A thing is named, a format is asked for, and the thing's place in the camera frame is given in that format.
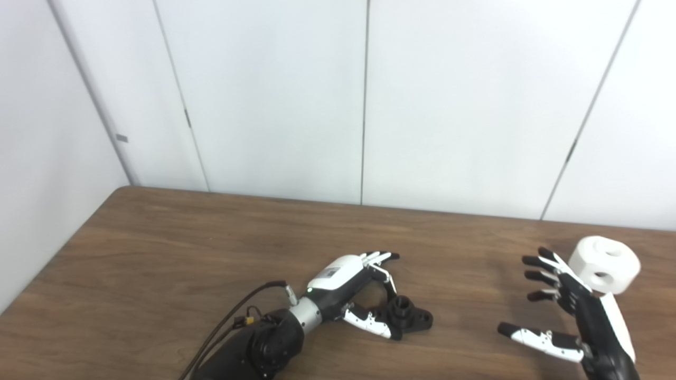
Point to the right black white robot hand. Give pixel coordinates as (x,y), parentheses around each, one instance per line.
(597,322)

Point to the black flanged holder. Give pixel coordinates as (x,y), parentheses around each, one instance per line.
(417,319)

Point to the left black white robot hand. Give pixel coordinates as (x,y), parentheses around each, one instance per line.
(338,279)

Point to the round white piece with holes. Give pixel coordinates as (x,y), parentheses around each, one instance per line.
(586,258)

